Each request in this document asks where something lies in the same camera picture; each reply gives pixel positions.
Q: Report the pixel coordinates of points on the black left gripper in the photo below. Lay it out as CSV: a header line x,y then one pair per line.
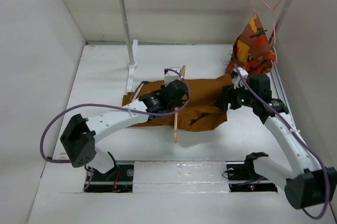
x,y
179,103

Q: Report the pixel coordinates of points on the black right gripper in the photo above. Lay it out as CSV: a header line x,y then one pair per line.
x,y
227,95

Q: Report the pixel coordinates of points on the brown trousers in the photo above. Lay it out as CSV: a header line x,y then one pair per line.
x,y
200,114

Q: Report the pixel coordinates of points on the wooden clothes hanger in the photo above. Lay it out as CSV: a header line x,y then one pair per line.
x,y
182,72

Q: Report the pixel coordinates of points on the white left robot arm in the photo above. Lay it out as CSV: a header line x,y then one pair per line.
x,y
81,135

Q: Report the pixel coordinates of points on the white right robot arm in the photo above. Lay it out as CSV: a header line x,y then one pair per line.
x,y
307,182

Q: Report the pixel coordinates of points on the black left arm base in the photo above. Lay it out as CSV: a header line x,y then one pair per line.
x,y
121,182

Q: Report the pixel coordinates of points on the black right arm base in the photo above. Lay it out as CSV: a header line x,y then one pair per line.
x,y
242,177

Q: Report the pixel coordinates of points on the orange patterned garment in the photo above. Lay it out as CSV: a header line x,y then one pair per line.
x,y
251,50

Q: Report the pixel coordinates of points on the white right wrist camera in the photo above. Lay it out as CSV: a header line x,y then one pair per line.
x,y
239,78

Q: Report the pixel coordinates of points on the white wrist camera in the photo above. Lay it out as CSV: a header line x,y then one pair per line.
x,y
239,78
170,76

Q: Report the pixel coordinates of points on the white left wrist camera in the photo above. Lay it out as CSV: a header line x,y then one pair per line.
x,y
170,76

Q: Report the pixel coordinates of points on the pink wire hanger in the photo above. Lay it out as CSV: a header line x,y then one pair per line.
x,y
273,19

